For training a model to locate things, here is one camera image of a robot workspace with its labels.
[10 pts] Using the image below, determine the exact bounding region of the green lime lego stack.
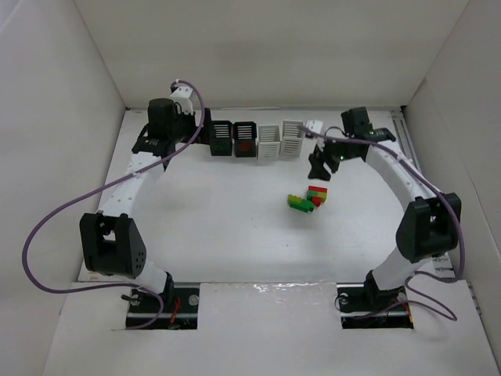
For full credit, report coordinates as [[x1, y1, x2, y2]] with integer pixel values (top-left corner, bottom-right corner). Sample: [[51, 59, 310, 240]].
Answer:
[[287, 194, 315, 213]]

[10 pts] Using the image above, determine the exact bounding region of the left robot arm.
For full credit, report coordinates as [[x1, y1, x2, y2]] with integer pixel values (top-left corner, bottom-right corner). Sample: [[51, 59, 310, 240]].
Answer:
[[79, 98, 199, 306]]

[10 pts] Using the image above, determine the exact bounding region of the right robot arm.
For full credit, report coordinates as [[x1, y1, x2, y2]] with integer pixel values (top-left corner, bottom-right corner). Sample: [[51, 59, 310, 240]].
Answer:
[[302, 107, 464, 316]]

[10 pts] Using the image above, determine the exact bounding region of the red green lego stack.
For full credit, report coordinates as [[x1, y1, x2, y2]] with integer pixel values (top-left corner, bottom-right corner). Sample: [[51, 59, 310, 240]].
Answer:
[[306, 186, 328, 207]]

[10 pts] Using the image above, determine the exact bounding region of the white slotted bin far right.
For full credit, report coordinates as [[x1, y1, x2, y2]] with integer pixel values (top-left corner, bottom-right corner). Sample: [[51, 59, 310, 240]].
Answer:
[[280, 120, 305, 157]]

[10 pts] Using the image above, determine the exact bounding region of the white slotted bin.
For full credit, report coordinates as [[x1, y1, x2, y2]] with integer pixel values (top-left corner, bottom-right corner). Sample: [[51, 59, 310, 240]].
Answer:
[[258, 125, 281, 161], [280, 120, 305, 157]]

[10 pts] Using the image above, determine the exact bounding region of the black slotted bin far left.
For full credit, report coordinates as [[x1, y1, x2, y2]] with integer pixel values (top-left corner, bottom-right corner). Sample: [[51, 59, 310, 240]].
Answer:
[[209, 121, 233, 157]]

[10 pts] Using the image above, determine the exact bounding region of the black slotted bin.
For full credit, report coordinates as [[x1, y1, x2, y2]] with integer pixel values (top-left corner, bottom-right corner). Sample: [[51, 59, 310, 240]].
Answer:
[[233, 121, 257, 157], [209, 121, 233, 157]]

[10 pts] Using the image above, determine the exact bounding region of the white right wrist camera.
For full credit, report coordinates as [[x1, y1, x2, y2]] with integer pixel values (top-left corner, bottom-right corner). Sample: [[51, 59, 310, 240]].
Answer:
[[305, 120, 323, 139]]

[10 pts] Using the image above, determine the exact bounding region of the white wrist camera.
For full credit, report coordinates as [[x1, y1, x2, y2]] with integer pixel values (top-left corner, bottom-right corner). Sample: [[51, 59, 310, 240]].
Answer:
[[305, 120, 323, 139], [169, 81, 194, 115]]

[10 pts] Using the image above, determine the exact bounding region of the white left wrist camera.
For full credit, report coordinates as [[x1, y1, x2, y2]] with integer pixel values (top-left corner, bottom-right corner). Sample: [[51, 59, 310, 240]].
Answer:
[[169, 81, 194, 115]]

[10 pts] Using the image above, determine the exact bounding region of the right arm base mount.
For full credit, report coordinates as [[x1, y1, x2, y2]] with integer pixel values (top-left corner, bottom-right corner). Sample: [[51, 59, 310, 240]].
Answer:
[[334, 283, 414, 330]]

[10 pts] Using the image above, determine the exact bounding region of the aluminium rail right side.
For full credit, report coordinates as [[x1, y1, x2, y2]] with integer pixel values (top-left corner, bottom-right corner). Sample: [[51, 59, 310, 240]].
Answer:
[[391, 110, 466, 276]]

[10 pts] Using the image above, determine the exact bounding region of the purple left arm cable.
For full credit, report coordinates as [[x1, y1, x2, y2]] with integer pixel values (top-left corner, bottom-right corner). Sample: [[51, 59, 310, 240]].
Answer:
[[21, 79, 207, 330]]

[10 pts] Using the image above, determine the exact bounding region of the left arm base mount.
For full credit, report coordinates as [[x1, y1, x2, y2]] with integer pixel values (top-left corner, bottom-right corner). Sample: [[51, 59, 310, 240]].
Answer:
[[121, 283, 200, 331]]

